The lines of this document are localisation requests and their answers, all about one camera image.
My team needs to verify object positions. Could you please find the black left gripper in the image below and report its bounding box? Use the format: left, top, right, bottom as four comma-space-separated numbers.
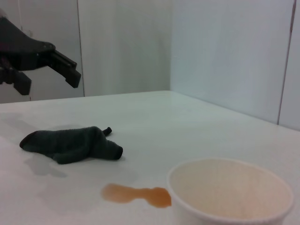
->
0, 8, 83, 96

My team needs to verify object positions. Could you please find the dark blue rag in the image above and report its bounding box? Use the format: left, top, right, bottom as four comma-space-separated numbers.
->
19, 126, 124, 165

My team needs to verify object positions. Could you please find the orange-brown liquid stain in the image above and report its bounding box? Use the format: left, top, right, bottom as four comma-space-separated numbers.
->
101, 183, 173, 209

